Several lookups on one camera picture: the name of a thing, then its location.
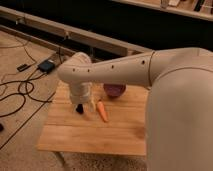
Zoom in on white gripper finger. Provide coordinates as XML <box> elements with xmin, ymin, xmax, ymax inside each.
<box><xmin>88</xmin><ymin>100</ymin><xmax>96</xmax><ymax>113</ymax></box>

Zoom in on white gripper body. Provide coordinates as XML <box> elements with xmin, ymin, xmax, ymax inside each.
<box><xmin>69</xmin><ymin>83</ymin><xmax>92</xmax><ymax>105</ymax></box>

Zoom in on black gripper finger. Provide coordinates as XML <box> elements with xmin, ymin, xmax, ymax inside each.
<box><xmin>76</xmin><ymin>104</ymin><xmax>84</xmax><ymax>114</ymax></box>

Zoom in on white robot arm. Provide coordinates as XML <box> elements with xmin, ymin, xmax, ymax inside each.
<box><xmin>58</xmin><ymin>48</ymin><xmax>213</xmax><ymax>171</ymax></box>

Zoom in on orange carrot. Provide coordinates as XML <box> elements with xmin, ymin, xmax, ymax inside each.
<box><xmin>97</xmin><ymin>101</ymin><xmax>108</xmax><ymax>122</ymax></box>

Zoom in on purple round bowl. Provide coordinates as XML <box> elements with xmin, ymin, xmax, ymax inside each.
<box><xmin>103</xmin><ymin>84</ymin><xmax>126</xmax><ymax>98</ymax></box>

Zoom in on black power adapter box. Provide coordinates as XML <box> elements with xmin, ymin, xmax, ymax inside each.
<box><xmin>38</xmin><ymin>60</ymin><xmax>55</xmax><ymax>73</ymax></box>

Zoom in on long wooden beam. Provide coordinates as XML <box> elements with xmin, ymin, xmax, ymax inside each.
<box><xmin>0</xmin><ymin>6</ymin><xmax>151</xmax><ymax>56</ymax></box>

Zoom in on small black device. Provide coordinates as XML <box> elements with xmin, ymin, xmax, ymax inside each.
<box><xmin>17</xmin><ymin>64</ymin><xmax>30</xmax><ymax>72</ymax></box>

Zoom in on black floor cable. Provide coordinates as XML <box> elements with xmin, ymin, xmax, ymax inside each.
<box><xmin>0</xmin><ymin>36</ymin><xmax>68</xmax><ymax>118</ymax></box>

